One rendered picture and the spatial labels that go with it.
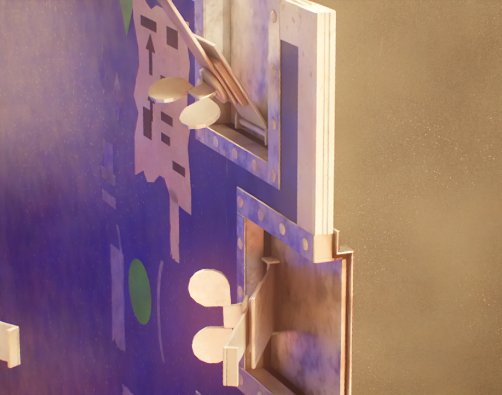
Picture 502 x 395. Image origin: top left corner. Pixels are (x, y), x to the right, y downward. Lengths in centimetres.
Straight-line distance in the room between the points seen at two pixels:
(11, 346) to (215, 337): 12
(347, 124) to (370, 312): 23
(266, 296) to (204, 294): 4
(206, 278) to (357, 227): 111
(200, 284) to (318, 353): 8
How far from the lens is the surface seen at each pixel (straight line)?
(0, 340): 105
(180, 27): 107
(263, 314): 108
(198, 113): 107
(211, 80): 108
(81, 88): 137
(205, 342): 109
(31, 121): 151
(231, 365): 100
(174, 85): 110
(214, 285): 107
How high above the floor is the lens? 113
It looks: 16 degrees down
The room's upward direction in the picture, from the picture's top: straight up
